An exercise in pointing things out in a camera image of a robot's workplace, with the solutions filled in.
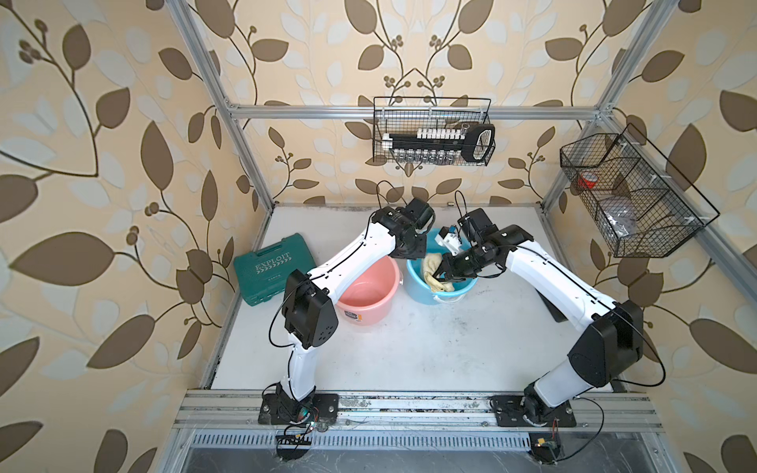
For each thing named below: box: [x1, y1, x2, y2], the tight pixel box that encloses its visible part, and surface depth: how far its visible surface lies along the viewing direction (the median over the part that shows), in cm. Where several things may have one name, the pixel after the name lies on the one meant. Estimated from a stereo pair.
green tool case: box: [233, 232, 318, 307], surface depth 101 cm
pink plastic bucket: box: [336, 255, 404, 326], surface depth 82 cm
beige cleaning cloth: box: [421, 252, 455, 293], surface depth 79 cm
